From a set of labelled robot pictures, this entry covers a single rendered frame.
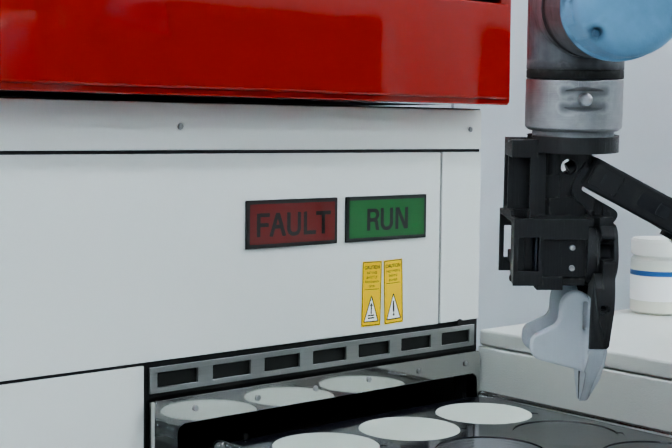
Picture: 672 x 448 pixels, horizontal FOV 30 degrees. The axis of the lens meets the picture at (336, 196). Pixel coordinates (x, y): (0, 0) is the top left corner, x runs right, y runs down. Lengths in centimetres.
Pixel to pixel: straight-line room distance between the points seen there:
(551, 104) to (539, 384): 52
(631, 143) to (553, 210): 322
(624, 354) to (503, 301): 242
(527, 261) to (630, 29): 22
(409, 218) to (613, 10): 58
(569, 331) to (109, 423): 43
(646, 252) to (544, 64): 69
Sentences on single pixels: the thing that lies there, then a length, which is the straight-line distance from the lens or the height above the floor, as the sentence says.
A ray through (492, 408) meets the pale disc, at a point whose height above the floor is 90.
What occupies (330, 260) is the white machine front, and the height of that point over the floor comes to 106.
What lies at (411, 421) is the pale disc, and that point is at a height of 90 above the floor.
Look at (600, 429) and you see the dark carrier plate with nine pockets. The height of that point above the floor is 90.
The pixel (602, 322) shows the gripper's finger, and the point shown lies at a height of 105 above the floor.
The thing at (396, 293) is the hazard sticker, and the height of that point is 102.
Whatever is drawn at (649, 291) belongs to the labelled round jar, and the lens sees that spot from 163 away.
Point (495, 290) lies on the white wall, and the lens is 373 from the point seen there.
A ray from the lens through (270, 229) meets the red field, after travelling 125.
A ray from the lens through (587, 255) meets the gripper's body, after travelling 98.
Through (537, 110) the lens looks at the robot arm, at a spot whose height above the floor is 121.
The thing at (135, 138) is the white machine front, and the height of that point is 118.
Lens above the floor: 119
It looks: 3 degrees down
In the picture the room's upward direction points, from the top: 1 degrees clockwise
